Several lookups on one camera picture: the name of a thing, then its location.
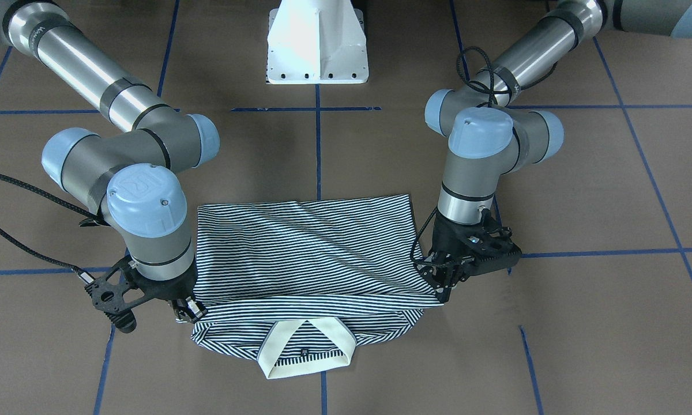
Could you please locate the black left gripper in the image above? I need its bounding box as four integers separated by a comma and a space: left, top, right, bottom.
410, 216, 522, 304

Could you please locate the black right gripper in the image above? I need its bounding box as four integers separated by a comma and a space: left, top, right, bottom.
84, 256, 208, 333

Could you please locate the navy white striped polo shirt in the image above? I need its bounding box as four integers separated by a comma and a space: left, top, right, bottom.
191, 195, 441, 380

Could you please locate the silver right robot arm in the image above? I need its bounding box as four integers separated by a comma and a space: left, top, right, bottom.
0, 1, 220, 333

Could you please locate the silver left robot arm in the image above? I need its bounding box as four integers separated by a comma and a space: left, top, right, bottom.
415, 1, 692, 304

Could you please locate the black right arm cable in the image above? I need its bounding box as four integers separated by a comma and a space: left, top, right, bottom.
0, 169, 96, 283

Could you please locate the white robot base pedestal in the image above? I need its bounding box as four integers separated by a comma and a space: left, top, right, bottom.
265, 1, 370, 85

